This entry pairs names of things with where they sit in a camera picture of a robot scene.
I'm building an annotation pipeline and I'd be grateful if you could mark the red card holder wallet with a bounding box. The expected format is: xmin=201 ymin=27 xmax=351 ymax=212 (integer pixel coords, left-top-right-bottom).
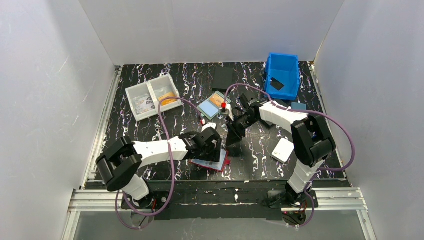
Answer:
xmin=189 ymin=149 xmax=231 ymax=174

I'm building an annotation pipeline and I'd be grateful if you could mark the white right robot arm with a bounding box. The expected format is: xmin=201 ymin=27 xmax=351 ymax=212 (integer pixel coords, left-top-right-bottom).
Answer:
xmin=225 ymin=94 xmax=336 ymax=195

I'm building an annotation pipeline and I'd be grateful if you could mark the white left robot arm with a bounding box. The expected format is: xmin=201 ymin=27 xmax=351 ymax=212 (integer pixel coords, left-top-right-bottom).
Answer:
xmin=95 ymin=126 xmax=222 ymax=201

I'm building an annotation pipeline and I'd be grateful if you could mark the green open card wallet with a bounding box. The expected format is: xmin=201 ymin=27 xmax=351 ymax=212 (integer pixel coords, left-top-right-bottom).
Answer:
xmin=197 ymin=91 xmax=225 ymax=120

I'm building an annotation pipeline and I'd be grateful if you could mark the black card in bin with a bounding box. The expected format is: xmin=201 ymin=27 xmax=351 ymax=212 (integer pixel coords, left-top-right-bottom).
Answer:
xmin=270 ymin=77 xmax=285 ymax=91

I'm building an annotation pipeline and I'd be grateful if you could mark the white card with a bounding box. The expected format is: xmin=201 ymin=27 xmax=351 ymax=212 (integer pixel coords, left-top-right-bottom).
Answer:
xmin=271 ymin=138 xmax=294 ymax=163

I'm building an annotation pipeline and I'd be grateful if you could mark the orange card in tray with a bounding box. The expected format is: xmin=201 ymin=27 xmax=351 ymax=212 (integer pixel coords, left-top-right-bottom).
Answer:
xmin=157 ymin=91 xmax=177 ymax=106

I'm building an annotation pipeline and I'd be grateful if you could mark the patterned card in tray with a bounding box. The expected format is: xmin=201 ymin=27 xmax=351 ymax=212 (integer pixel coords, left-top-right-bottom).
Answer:
xmin=133 ymin=95 xmax=155 ymax=115

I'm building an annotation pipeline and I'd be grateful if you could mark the dark grey flat wallet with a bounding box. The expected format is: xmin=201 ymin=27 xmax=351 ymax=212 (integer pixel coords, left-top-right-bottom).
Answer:
xmin=260 ymin=99 xmax=290 ymax=129

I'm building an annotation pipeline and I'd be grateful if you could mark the black wallet at back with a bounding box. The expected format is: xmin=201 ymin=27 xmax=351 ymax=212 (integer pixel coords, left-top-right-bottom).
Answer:
xmin=211 ymin=66 xmax=235 ymax=92

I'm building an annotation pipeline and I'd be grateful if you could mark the blue snap wallet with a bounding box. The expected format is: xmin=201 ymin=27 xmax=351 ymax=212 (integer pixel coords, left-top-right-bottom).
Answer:
xmin=290 ymin=102 xmax=307 ymax=111

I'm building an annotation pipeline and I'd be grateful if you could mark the blue plastic bin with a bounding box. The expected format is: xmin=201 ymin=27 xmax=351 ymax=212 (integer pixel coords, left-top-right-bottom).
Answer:
xmin=263 ymin=52 xmax=300 ymax=101

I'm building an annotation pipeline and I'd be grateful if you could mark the clear two-compartment tray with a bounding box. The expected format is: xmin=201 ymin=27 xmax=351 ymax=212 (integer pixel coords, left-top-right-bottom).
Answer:
xmin=125 ymin=74 xmax=183 ymax=122

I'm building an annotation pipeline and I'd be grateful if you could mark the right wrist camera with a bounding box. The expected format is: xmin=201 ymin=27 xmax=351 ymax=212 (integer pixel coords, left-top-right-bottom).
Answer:
xmin=219 ymin=102 xmax=234 ymax=121

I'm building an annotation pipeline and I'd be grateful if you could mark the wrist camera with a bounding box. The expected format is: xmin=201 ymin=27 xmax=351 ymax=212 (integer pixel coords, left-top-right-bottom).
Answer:
xmin=219 ymin=102 xmax=234 ymax=121
xmin=200 ymin=118 xmax=217 ymax=132

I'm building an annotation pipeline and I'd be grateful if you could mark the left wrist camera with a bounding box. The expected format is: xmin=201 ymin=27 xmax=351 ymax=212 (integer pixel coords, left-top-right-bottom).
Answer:
xmin=200 ymin=118 xmax=217 ymax=132

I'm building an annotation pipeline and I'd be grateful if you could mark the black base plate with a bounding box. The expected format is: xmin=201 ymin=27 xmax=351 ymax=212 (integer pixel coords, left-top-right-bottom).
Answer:
xmin=120 ymin=178 xmax=319 ymax=222

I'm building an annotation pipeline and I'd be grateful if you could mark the aluminium frame rail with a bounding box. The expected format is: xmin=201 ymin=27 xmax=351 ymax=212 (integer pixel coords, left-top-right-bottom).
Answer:
xmin=62 ymin=62 xmax=376 ymax=240

